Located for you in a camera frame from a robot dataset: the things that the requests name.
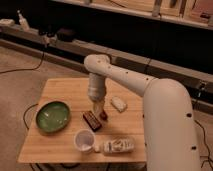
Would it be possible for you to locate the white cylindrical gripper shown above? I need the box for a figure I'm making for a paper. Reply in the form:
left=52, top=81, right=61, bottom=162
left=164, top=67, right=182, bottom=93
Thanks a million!
left=88, top=73, right=106, bottom=115

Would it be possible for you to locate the green ceramic bowl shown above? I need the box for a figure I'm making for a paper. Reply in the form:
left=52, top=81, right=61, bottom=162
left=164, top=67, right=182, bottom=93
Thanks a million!
left=36, top=101, right=71, bottom=134

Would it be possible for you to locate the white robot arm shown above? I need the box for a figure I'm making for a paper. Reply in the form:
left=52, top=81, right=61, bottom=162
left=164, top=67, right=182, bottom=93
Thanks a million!
left=84, top=54, right=201, bottom=171

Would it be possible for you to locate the small brown oval object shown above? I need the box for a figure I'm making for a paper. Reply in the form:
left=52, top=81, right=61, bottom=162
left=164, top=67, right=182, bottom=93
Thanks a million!
left=99, top=110, right=108, bottom=121

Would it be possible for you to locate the dark brown chocolate bar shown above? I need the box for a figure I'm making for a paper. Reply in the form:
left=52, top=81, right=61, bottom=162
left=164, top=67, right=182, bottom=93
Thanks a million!
left=83, top=111, right=102, bottom=132

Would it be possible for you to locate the white plastic cup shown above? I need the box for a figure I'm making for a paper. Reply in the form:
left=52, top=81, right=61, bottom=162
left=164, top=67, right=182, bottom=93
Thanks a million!
left=74, top=129, right=95, bottom=153

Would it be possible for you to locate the clear plastic bottle lying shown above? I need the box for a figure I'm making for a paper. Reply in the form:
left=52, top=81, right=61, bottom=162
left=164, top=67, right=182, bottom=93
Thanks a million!
left=94, top=138, right=135, bottom=155

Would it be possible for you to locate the black round device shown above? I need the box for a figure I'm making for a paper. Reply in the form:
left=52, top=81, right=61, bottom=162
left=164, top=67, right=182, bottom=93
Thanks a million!
left=56, top=28, right=76, bottom=42

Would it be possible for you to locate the white spray bottle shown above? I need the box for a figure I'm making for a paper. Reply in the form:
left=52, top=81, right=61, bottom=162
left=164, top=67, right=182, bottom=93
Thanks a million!
left=17, top=11, right=30, bottom=31

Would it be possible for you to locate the black cable under table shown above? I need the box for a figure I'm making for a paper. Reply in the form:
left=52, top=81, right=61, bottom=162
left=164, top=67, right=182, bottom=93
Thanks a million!
left=22, top=102, right=40, bottom=130

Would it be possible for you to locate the black floor cable left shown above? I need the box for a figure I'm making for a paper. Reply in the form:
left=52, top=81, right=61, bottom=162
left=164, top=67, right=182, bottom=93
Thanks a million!
left=0, top=46, right=47, bottom=75

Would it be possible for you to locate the black cable right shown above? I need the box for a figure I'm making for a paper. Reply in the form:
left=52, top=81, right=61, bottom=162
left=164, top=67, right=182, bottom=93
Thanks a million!
left=189, top=84, right=213, bottom=169

